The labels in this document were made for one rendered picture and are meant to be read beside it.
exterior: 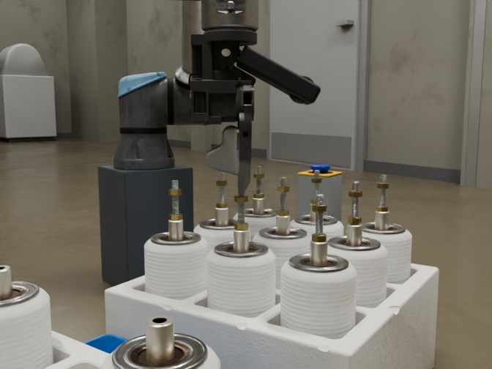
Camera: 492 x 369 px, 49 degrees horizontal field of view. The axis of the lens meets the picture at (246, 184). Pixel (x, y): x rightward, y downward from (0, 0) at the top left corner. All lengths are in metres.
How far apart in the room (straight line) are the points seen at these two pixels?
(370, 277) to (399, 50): 3.06
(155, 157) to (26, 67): 6.44
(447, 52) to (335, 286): 2.95
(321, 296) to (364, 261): 0.12
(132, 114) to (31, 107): 6.36
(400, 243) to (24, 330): 0.55
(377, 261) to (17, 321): 0.46
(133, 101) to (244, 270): 0.71
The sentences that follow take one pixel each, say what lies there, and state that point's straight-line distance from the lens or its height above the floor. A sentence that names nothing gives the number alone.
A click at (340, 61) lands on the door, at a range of 4.05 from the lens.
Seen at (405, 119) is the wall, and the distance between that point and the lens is 3.69.
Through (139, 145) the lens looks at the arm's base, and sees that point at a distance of 1.32.
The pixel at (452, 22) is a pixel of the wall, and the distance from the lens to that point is 3.54.
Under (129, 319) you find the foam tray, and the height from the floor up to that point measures 0.14.
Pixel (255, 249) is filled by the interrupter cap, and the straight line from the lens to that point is 0.75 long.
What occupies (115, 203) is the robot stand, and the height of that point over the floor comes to 0.22.
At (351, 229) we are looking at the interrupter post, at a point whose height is 0.28.
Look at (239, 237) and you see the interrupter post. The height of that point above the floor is 0.27.
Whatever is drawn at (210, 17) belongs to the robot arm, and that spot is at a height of 0.56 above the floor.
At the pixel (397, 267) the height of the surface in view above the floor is 0.20.
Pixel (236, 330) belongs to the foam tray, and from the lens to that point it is 0.70.
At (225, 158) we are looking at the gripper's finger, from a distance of 0.71.
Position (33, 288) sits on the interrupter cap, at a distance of 0.64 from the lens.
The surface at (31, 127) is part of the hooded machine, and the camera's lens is 7.66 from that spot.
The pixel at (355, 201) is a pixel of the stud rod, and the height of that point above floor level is 0.31.
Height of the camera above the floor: 0.45
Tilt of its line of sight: 8 degrees down
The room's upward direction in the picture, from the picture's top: straight up
